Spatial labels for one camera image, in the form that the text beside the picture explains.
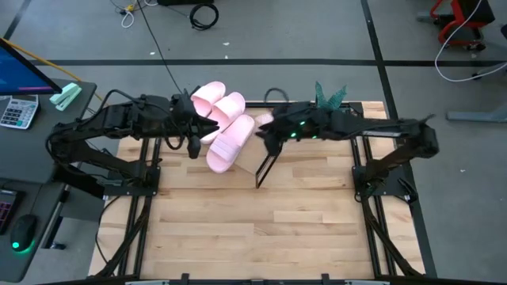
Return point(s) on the black computer monitor blue screen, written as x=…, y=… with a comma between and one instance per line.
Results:
x=20, y=75

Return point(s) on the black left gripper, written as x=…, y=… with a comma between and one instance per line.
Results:
x=184, y=115

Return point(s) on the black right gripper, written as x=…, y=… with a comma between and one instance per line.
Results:
x=295, y=122

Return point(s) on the black mouse with green light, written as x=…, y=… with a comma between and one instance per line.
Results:
x=24, y=231

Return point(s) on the red and black cart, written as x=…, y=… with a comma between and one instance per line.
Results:
x=475, y=12

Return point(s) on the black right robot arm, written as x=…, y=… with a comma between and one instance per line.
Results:
x=356, y=124

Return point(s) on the snake plant in white pot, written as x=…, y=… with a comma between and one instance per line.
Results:
x=328, y=101

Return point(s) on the grey desk calculator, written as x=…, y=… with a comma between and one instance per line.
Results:
x=17, y=112

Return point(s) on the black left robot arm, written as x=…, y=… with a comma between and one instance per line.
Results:
x=119, y=118

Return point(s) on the pink foam slide sandal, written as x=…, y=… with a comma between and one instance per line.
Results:
x=229, y=109
x=208, y=95
x=263, y=118
x=227, y=150

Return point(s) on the mint green stapler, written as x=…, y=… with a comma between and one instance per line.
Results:
x=65, y=96

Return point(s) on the grey desk base leg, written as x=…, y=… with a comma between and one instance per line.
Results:
x=475, y=116

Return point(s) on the dark grey side desk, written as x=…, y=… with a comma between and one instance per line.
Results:
x=27, y=158

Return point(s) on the black floor box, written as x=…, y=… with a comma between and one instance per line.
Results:
x=182, y=2

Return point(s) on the black keyboard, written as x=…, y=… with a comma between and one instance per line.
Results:
x=8, y=210

